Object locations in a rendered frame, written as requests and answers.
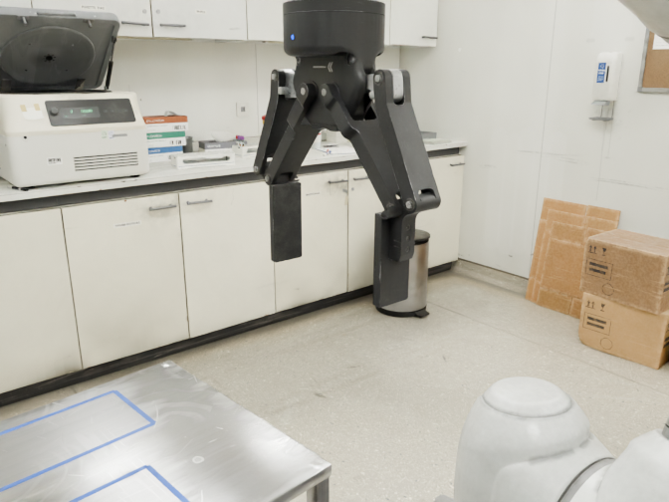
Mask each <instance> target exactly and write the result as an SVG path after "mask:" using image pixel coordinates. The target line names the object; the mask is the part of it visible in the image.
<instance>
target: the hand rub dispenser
mask: <svg viewBox="0 0 669 502"><path fill-rule="evenodd" d="M622 65H623V53H619V52H614V53H611V52H609V53H599V54H598V55H597V58H596V63H595V72H594V81H593V90H592V99H593V100H594V102H593V103H591V105H598V106H609V104H610V101H617V100H618V95H619V87H620V80H621V72H622Z"/></svg>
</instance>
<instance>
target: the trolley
mask: <svg viewBox="0 0 669 502"><path fill-rule="evenodd" d="M331 475H332V465H331V464H330V463H329V462H327V461H326V460H324V459H323V458H321V457H320V456H319V455H318V454H316V453H315V452H313V451H311V450H310V449H308V448H307V447H305V446H304V445H302V444H301V443H300V442H298V441H297V440H295V439H294V438H292V437H291V436H289V435H287V434H286V433H284V432H283V431H281V430H280V429H278V428H277V427H275V426H273V425H272V424H270V423H269V422H267V421H266V420H264V419H263V418H261V417H259V416H258V415H256V414H255V413H253V412H252V411H250V410H249V409H247V408H245V407H244V406H242V405H241V404H239V403H238V402H236V401H234V400H233V399H231V398H230V397H228V396H227V395H225V394H224V393H222V392H220V391H219V390H217V389H216V388H214V387H213V386H211V385H210V384H208V383H206V382H204V381H202V380H201V379H199V378H198V377H196V376H194V375H192V374H191V373H189V372H188V371H186V370H185V369H183V368H182V367H180V366H178V365H177V364H175V363H174V362H172V361H166V362H163V363H160V364H157V365H155V366H152V367H149V368H146V369H144V370H141V371H138V372H135V373H133V374H130V375H127V376H123V377H120V378H117V379H114V380H112V381H109V382H106V383H103V384H101V385H98V386H95V387H92V388H90V389H87V390H84V391H81V392H79V393H76V394H73V395H70V396H68V397H65V398H62V399H59V400H57V401H54V402H51V403H48V404H46V405H43V406H40V407H37V408H35V409H32V410H29V411H26V412H24V413H21V414H18V415H15V416H13V417H10V418H7V419H4V420H2V421H0V502H290V501H292V500H293V499H295V498H297V497H298V496H300V495H301V494H303V493H304V492H306V491H307V502H330V476H331Z"/></svg>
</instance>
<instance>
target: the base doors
mask: <svg viewBox="0 0 669 502"><path fill-rule="evenodd" d="M429 161H430V164H431V168H432V171H433V175H434V178H435V181H436V184H437V187H438V191H439V194H440V197H441V204H440V206H439V207H438V208H436V209H431V210H427V211H422V212H420V213H418V215H417V216H416V222H415V229H420V230H424V231H427V232H429V233H430V238H429V257H428V268H431V267H434V266H438V265H441V264H444V263H448V262H451V261H455V260H458V250H459V234H460V218H461V202H462V186H463V170H464V165H457V166H450V163H451V164H458V163H460V162H461V163H464V155H455V156H447V157H439V158H432V159H429ZM366 176H367V174H366V172H365V170H364V168H358V169H351V170H340V171H333V172H325V173H318V174H310V175H302V176H298V178H296V179H299V182H300V183H301V184H302V257H300V258H295V259H291V260H285V261H282V262H278V263H276V262H273V261H272V260H271V237H270V202H269V185H267V184H266V182H265V181H258V182H251V183H243V184H236V185H229V186H221V187H214V188H206V189H199V190H191V191H184V192H177V193H176V192H175V193H167V194H160V195H152V196H144V197H138V198H130V199H122V200H115V201H107V202H99V203H92V204H84V205H76V206H69V207H61V209H60V208H54V209H46V210H39V211H31V212H24V213H16V214H9V215H1V216H0V393H2V392H6V391H9V390H12V389H16V388H19V387H22V386H26V385H29V384H33V383H36V382H39V381H43V380H46V379H50V378H53V377H59V376H62V375H65V374H69V373H72V372H76V371H79V370H81V369H82V368H83V369H86V368H89V367H93V366H96V365H99V364H103V363H106V362H110V361H113V360H117V359H120V358H124V357H127V356H130V355H134V354H137V353H141V352H144V351H148V350H151V349H155V348H158V347H161V346H165V345H168V344H172V343H175V342H179V341H182V340H186V339H189V338H193V337H197V336H200V335H204V334H207V333H210V332H214V331H217V330H220V329H224V328H227V327H230V326H234V325H237V324H240V323H244V322H247V321H250V320H254V319H257V318H261V317H264V316H267V315H271V314H274V313H277V312H280V311H284V310H287V309H291V308H294V307H297V306H301V305H304V304H307V303H310V302H314V301H317V300H320V299H324V298H327V297H331V296H334V295H338V294H341V293H344V292H346V291H348V292H349V291H353V290H356V289H359V288H363V287H366V286H369V285H373V257H374V214H375V213H377V212H382V211H383V210H384V208H383V206H382V204H381V202H380V200H379V198H378V196H377V194H376V192H375V190H374V188H373V186H372V184H371V182H370V180H369V179H364V180H357V181H354V180H353V178H363V177H366ZM342 179H344V180H348V182H340V183H332V184H329V180H330V181H339V180H342ZM352 188H354V191H351V189H352ZM343 189H347V196H348V202H347V205H344V203H345V197H346V193H345V192H342V190H343ZM317 191H320V192H321V194H319V195H313V196H306V197H305V193H311V192H317ZM205 199H208V200H213V202H208V203H199V204H191V205H187V203H186V201H189V202H194V201H203V200H205ZM169 204H172V205H177V207H173V208H167V209H160V210H153V211H149V207H150V206H151V207H152V208H155V207H162V206H169ZM61 214H62V216H61ZM139 220H141V224H139V225H132V226H126V227H120V228H113V225H114V224H119V223H126V222H132V221H139ZM62 221H63V223H62ZM63 229H64V231H63ZM64 236H65V238H64ZM65 244H66V245H65ZM66 251H67V253H66ZM67 258H68V260H67ZM68 266H69V267H68ZM69 273H70V275H69ZM70 281H71V282H70ZM71 288H72V289H71ZM72 295H73V297H72ZM73 303H74V304H73ZM74 310H75V311H74Z"/></svg>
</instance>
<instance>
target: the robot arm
mask: <svg viewBox="0 0 669 502"><path fill-rule="evenodd" d="M617 1H619V2H620V3H621V4H622V5H623V6H625V7H626V8H627V9H628V10H629V11H630V12H631V13H632V14H633V15H635V16H636V17H637V18H638V20H639V21H640V22H641V23H642V24H643V25H644V26H645V27H646V28H647V29H648V30H649V31H651V32H653V33H654V34H656V35H657V36H659V37H660V38H662V39H663V40H664V41H665V42H667V43H668V44H669V0H617ZM283 36H284V51H285V53H286V54H287V55H289V56H291V57H295V58H296V60H297V64H296V68H295V69H274V70H273V71H272V73H271V91H270V99H269V103H268V107H267V112H266V116H265V120H264V124H263V128H262V132H261V136H260V140H259V145H258V149H257V153H256V157H255V161H254V165H253V170H254V173H255V174H256V175H262V176H263V177H264V179H265V182H266V184H267V185H269V202H270V237H271V260H272V261H273V262H276V263H278V262H282V261H285V260H291V259H295V258H300V257H302V184H301V183H300V182H299V179H296V178H298V177H297V173H298V171H299V169H300V167H301V165H302V163H303V162H304V160H305V158H306V156H307V154H308V152H309V151H310V149H311V147H312V145H313V143H314V141H315V140H316V138H317V136H318V134H319V132H320V131H321V130H323V129H325V128H326V129H328V130H330V131H340V133H341V135H342V136H343V137H344V138H346V139H348V140H349V141H350V142H351V144H352V146H353V148H354V150H355V152H356V154H357V156H358V158H359V160H360V162H361V164H362V166H363V168H364V170H365V172H366V174H367V176H368V178H369V180H370V182H371V184H372V186H373V188H374V190H375V192H376V194H377V196H378V198H379V200H380V202H381V204H382V206H383V208H384V210H383V211H382V212H377V213H375V214H374V257H373V302H372V304H373V305H374V306H376V307H379V308H382V307H385V306H388V305H391V304H394V303H397V302H400V301H404V300H406V299H407V298H408V281H409V259H411V258H412V257H413V254H414V244H415V240H414V238H415V222H416V216H417V215H418V213H420V212H422V211H427V210H431V209H436V208H438V207H439V206H440V204H441V197H440V194H439V191H438V187H437V184H436V181H435V178H434V175H433V171H432V168H431V164H430V161H429V158H428V155H427V151H426V148H425V145H424V142H423V138H422V135H421V132H420V129H419V125H418V122H417V119H416V116H415V112H414V109H413V106H412V103H411V82H410V74H409V72H408V71H407V70H404V69H378V70H377V69H376V67H375V58H376V57H378V56H380V55H381V54H382V53H383V51H384V39H385V3H383V2H379V1H377V0H291V1H287V2H284V3H283ZM373 100H374V101H373ZM363 119H365V121H364V120H363ZM270 157H272V160H269V161H267V158H270ZM419 190H420V191H421V193H420V194H419ZM396 195H398V196H399V199H397V197H396ZM589 427H590V424H589V420H588V418H587V416H586V415H585V413H584V412H583V410H582V409H581V408H580V406H579V405H578V404H577V403H576V401H575V400H574V399H573V398H572V397H571V396H570V395H569V394H568V393H566V392H565V391H563V390H562V389H560V388H559V387H558V386H556V385H555V384H553V383H551V382H549V381H546V380H543V379H539V378H534V377H526V376H515V377H508V378H504V379H500V380H498V381H496V382H495V383H493V384H492V385H491V386H490V387H489V388H488V389H487V390H486V391H485V392H484V393H483V394H482V395H480V396H479V397H478V398H477V399H476V401H475V402H474V404H473V406H472V408H471V410H470V412H469V413H468V415H467V418H466V420H465V422H464V425H463V428H462V431H461V434H460V438H459V444H458V450H457V457H456V466H455V477H454V499H453V498H450V497H448V496H446V495H439V496H437V497H436V498H435V500H434V502H669V415H668V418H667V421H666V423H665V426H664V428H663V429H654V430H652V431H649V432H647V433H644V434H642V435H640V436H638V437H636V438H634V439H632V440H631V441H630V442H629V444H628V446H627V448H626V449H625V450H624V451H623V452H622V453H621V454H620V456H619V457H618V458H617V459H616V458H615V457H614V456H613V455H612V454H611V453H610V452H609V451H608V450H607V448H606V447H605V446H604V445H603V444H602V443H601V442H600V441H599V440H598V439H597V437H596V436H595V435H594V434H592V433H591V432H590V431H589Z"/></svg>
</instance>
